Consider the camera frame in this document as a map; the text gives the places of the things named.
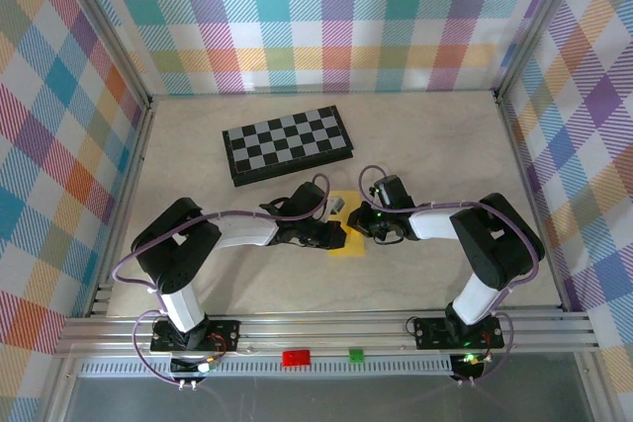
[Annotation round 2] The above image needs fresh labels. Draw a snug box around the aluminium corner post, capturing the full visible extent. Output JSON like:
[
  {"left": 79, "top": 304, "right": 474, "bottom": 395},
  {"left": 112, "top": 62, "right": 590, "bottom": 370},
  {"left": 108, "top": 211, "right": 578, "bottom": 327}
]
[
  {"left": 494, "top": 0, "right": 594, "bottom": 97},
  {"left": 58, "top": 0, "right": 152, "bottom": 107}
]

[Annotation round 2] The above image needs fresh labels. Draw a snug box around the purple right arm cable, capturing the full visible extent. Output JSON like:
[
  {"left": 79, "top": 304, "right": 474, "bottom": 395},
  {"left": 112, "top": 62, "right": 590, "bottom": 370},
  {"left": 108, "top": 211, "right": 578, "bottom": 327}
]
[{"left": 358, "top": 164, "right": 541, "bottom": 388}]

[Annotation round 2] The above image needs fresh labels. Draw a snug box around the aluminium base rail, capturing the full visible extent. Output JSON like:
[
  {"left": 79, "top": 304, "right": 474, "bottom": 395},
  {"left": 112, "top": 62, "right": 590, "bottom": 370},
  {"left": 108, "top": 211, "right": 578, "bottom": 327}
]
[{"left": 53, "top": 310, "right": 602, "bottom": 357}]

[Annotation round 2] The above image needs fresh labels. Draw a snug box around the grey slotted cable duct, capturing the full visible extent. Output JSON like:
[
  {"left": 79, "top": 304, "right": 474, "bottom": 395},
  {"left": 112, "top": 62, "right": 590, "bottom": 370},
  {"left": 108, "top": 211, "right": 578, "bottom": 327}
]
[{"left": 78, "top": 360, "right": 454, "bottom": 378}]

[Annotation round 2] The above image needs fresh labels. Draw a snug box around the yellow square paper sheet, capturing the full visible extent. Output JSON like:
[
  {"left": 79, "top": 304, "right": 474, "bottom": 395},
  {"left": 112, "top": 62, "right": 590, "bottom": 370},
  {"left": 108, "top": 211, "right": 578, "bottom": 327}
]
[{"left": 326, "top": 190, "right": 367, "bottom": 259}]

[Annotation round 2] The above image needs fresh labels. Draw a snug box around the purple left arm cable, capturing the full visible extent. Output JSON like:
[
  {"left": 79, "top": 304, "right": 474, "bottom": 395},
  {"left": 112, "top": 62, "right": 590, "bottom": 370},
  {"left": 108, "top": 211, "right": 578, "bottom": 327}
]
[{"left": 112, "top": 173, "right": 332, "bottom": 389}]

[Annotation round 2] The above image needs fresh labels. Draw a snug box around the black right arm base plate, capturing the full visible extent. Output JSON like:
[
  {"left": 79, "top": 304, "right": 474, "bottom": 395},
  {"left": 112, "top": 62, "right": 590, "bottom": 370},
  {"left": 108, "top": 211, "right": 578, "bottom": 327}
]
[{"left": 413, "top": 316, "right": 505, "bottom": 350}]

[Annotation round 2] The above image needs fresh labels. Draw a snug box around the black controller board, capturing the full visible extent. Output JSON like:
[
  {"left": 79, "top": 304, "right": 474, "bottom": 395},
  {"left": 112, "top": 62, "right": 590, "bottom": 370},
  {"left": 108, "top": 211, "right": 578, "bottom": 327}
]
[
  {"left": 450, "top": 351, "right": 491, "bottom": 380},
  {"left": 169, "top": 356, "right": 220, "bottom": 378}
]

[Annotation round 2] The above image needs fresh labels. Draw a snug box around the black grey folding chessboard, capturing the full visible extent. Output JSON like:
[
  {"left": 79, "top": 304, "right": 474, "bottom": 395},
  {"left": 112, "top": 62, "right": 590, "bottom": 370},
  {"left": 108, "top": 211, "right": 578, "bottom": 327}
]
[{"left": 221, "top": 105, "right": 355, "bottom": 190}]

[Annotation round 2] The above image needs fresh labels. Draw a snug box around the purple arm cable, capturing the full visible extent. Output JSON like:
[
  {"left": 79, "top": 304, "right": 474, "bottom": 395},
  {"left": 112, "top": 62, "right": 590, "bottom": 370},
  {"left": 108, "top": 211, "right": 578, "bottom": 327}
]
[
  {"left": 358, "top": 164, "right": 541, "bottom": 388},
  {"left": 112, "top": 173, "right": 332, "bottom": 389}
]

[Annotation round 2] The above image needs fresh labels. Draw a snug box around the aluminium side rail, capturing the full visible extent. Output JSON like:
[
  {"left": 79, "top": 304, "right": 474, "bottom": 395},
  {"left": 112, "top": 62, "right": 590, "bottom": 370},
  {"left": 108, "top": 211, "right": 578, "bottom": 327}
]
[{"left": 86, "top": 95, "right": 157, "bottom": 317}]

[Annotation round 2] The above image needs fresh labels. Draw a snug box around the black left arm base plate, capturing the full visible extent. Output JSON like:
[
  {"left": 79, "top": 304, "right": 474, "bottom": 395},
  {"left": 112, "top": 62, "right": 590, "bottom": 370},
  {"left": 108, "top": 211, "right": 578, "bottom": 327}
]
[{"left": 150, "top": 318, "right": 242, "bottom": 352}]

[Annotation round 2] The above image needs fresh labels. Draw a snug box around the red button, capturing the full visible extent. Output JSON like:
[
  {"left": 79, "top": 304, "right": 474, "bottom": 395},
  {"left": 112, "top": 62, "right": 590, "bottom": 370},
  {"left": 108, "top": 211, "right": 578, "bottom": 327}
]
[{"left": 282, "top": 350, "right": 312, "bottom": 368}]

